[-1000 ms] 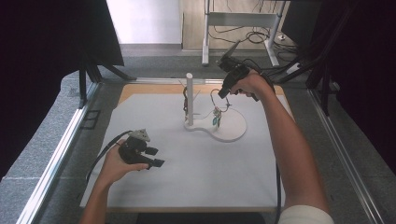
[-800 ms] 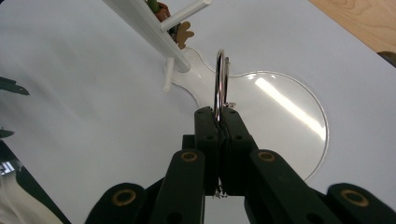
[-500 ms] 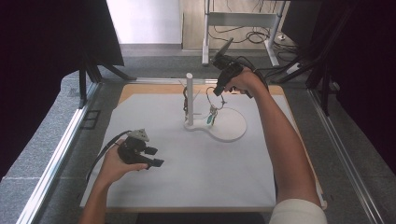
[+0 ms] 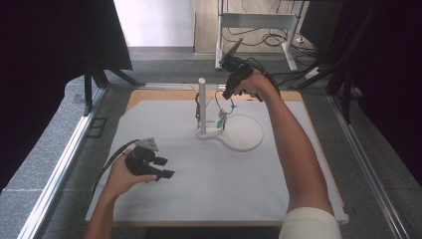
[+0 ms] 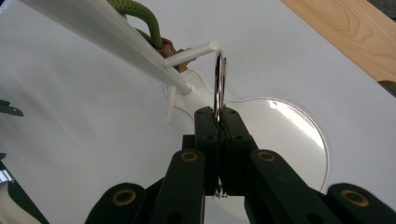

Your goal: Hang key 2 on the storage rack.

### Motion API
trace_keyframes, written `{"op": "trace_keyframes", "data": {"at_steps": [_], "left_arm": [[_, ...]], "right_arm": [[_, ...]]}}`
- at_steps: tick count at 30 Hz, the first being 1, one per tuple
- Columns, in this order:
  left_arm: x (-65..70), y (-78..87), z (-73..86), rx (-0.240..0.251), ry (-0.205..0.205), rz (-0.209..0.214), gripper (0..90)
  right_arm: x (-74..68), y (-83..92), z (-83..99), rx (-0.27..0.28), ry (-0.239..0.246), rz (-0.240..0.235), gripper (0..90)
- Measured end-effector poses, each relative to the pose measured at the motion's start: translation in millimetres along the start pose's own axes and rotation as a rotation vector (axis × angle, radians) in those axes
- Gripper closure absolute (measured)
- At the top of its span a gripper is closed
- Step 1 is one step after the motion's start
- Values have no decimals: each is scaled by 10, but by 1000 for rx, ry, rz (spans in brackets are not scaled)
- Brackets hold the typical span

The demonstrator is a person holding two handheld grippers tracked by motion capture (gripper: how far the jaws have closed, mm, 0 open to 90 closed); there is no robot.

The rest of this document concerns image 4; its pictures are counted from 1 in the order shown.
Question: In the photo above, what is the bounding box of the metal key ring with keys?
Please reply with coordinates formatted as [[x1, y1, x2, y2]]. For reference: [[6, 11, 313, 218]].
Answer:
[[213, 89, 238, 131]]

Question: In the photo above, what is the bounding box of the white power strip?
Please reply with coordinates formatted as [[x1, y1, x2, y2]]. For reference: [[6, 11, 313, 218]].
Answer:
[[305, 67, 322, 80]]

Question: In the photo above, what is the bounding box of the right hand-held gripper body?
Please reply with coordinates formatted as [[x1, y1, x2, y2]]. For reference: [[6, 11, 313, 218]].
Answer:
[[218, 37, 258, 88]]

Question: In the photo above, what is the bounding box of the black metal stand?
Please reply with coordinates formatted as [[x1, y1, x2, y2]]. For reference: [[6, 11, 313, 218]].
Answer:
[[288, 0, 382, 124]]

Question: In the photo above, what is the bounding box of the left hand-held gripper cable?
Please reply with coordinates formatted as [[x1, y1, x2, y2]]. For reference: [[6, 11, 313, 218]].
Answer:
[[91, 138, 140, 197]]

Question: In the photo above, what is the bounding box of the white key stand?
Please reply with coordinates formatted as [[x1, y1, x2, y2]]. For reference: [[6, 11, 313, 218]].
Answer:
[[194, 77, 264, 153]]

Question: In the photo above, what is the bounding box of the person's right hand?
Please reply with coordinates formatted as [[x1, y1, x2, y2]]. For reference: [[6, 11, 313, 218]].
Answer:
[[233, 69, 282, 105]]

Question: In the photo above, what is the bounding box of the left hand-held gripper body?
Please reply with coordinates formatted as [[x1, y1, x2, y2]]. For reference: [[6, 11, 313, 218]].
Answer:
[[123, 136, 160, 177]]

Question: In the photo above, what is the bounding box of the right hand-held gripper cable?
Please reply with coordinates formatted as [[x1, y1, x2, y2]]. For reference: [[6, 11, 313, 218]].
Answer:
[[246, 57, 282, 98]]

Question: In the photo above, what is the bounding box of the person's left hand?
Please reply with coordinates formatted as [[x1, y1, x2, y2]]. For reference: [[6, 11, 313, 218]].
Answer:
[[101, 147, 159, 200]]

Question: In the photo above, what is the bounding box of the dark curtain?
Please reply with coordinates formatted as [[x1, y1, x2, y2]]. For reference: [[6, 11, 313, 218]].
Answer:
[[344, 0, 422, 187], [0, 0, 93, 193]]

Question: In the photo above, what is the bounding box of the hand-held gripper cable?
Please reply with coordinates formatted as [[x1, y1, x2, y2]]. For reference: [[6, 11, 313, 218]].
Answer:
[[246, 57, 282, 98], [91, 138, 140, 197]]

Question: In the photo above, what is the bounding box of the black floor cable bundle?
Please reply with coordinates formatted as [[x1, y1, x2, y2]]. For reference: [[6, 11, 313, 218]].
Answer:
[[222, 26, 319, 58]]

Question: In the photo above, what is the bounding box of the person's white sleeve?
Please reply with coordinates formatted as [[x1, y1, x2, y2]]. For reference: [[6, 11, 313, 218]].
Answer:
[[278, 207, 342, 239]]

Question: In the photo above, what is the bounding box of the black panel on stand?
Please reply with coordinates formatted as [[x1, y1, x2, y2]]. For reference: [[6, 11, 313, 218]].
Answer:
[[76, 0, 133, 72]]

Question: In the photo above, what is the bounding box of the white table mat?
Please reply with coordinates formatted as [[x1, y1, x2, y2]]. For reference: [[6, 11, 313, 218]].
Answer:
[[85, 99, 347, 223]]

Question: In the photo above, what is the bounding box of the white metal desk frame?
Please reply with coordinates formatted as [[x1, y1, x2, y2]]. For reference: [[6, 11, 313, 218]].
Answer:
[[214, 0, 305, 72]]

